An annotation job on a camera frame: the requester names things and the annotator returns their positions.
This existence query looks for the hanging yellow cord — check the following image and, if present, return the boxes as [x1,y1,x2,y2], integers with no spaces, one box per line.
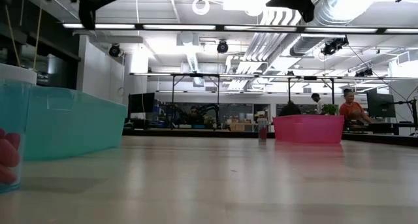
[4,4,21,68]
[32,7,43,71]

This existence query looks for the silver round air duct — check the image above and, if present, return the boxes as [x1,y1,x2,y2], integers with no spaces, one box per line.
[289,0,379,57]

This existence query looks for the black aluminium rig frame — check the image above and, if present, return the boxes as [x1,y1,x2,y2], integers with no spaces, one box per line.
[122,127,418,148]

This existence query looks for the black computer monitor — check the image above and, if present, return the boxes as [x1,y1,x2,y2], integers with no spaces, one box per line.
[127,92,156,114]

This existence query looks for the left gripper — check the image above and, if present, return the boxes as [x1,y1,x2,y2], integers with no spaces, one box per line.
[77,0,127,31]

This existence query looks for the reddish pink plastic bin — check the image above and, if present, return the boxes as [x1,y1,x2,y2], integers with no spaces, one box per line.
[272,114,346,144]

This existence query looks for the dark background desk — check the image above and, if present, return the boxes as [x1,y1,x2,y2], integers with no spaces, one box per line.
[342,121,418,136]

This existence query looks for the long linear ceiling light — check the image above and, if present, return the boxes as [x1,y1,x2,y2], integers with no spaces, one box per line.
[61,21,418,35]

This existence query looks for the black ceiling spotlight cluster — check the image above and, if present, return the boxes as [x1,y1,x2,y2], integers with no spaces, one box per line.
[321,36,349,57]

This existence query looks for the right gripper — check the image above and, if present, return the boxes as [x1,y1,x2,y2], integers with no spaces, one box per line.
[265,0,323,24]

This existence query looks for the green potted plant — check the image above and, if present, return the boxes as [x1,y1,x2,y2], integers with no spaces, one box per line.
[321,103,339,116]

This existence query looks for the clear pill bottle white cap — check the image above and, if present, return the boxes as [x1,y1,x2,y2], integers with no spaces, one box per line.
[257,118,268,142]

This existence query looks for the small black ceiling spotlight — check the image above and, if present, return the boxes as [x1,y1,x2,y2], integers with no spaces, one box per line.
[355,68,374,78]

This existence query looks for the white bottle cap middle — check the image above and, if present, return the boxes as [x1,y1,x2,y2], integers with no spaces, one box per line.
[0,63,38,194]

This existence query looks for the black monitor on arm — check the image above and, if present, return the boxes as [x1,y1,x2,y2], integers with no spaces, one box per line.
[366,92,396,118]

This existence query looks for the cardboard boxes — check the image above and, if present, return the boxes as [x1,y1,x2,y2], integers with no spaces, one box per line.
[228,118,255,132]

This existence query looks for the white ring ceiling fixture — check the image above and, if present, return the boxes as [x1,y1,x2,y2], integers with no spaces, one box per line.
[191,0,211,16]

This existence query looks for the black background workstation frame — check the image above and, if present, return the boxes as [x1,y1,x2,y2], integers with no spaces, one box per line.
[287,76,336,106]
[170,72,221,131]

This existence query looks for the teal plastic bin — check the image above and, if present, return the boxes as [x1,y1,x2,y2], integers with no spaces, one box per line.
[24,85,129,161]

